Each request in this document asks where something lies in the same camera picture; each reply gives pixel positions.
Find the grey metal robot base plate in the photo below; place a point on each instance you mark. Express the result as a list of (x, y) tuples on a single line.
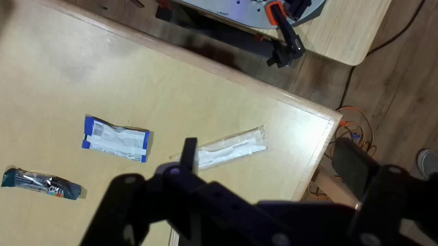
[(237, 9)]

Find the grey shoe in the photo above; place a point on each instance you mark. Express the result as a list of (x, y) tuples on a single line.
[(427, 163)]

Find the long white plastic object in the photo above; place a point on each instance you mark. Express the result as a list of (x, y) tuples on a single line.
[(233, 148)]

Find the black smartphone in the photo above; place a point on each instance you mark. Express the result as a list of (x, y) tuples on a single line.
[(43, 184)]

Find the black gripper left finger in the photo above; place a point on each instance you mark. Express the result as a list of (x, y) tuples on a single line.
[(151, 210)]

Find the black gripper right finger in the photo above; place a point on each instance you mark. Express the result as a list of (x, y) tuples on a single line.
[(401, 210)]

